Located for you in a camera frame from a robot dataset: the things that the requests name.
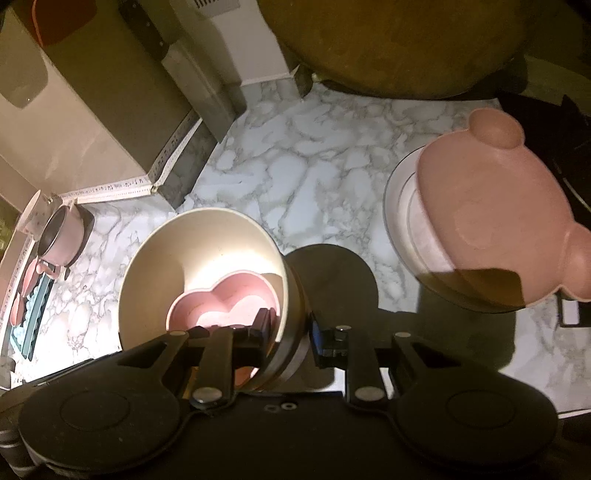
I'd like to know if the white floral bowl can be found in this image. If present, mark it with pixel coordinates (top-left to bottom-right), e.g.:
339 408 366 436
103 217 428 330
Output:
17 188 63 236

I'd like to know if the teal ice tray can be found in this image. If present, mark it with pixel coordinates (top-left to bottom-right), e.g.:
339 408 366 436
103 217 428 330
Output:
7 272 57 361

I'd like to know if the white vent grille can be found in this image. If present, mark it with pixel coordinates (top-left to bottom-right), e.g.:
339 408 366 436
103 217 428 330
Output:
191 0 241 12

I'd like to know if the large white plate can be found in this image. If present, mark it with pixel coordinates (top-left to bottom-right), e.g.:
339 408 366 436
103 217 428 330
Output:
382 142 525 315

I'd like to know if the black-handled kitchen knife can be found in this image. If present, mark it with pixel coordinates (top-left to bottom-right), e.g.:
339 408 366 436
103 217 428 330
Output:
117 0 246 139

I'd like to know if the beige bowl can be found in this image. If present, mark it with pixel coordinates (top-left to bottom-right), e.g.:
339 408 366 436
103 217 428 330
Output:
117 208 308 393

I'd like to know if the pink steel-lined pot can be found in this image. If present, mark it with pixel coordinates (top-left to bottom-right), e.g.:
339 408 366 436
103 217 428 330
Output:
38 204 92 269

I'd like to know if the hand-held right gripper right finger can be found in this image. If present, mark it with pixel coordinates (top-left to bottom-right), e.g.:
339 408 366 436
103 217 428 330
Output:
310 318 467 409

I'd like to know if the round wooden cutting board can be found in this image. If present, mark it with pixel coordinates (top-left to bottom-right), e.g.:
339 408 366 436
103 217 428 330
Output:
255 0 532 100

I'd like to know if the small pink leaf dish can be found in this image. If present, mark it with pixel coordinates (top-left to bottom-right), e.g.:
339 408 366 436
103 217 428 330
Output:
8 295 26 329

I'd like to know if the pink bear-shaped plate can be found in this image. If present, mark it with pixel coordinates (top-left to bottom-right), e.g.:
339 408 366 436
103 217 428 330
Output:
416 108 591 309

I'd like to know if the large pink leaf dish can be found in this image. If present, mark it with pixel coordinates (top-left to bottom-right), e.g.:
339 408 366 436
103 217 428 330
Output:
22 259 47 296

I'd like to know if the pink heart-shaped dish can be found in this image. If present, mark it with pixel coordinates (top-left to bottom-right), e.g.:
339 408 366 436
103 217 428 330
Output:
166 272 283 386

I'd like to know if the white patterned edge tape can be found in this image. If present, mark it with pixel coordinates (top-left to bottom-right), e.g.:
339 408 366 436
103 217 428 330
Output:
58 117 205 205

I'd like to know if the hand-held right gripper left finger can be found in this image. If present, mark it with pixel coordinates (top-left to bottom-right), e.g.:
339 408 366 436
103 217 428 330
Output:
117 307 279 409

